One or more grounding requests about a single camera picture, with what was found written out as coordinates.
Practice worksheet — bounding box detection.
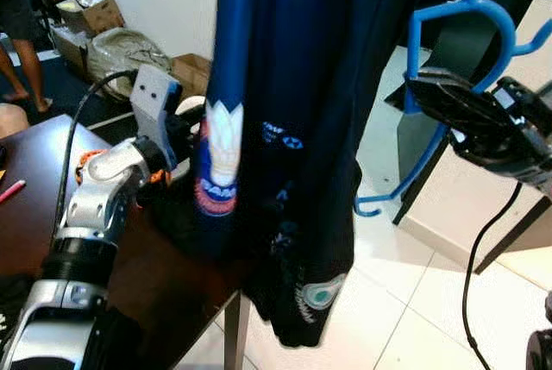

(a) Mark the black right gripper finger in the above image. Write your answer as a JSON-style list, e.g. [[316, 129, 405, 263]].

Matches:
[[410, 94, 501, 142], [404, 68, 497, 121]]

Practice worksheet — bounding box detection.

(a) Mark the dark navy sports jersey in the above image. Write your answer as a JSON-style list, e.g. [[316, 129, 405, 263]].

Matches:
[[168, 0, 449, 351]]

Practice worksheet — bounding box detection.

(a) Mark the brown cardboard box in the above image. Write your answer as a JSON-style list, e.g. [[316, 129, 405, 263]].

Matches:
[[168, 53, 214, 101], [49, 27, 90, 73], [54, 0, 127, 37]]

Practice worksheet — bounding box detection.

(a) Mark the black floor carpet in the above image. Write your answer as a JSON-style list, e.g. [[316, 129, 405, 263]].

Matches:
[[0, 60, 139, 129]]

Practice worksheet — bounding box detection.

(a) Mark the person in red shirt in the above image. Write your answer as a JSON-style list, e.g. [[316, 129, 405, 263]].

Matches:
[[0, 0, 60, 116]]

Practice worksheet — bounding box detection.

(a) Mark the dark brown wooden table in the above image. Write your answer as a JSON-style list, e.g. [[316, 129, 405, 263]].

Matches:
[[0, 114, 253, 370]]

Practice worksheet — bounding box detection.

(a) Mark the pink pen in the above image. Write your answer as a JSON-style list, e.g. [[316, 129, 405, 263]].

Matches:
[[0, 179, 28, 204]]

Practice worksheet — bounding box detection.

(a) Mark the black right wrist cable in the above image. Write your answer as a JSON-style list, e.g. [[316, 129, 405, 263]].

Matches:
[[461, 180, 524, 370]]

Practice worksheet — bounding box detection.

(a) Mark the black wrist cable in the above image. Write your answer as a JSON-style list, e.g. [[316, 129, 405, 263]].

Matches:
[[52, 68, 143, 241], [461, 180, 524, 370]]

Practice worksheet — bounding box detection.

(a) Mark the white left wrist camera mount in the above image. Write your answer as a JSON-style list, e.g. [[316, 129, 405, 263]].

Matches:
[[129, 64, 184, 168]]

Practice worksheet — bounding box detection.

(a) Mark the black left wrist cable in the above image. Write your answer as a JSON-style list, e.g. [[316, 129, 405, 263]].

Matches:
[[52, 68, 143, 241]]

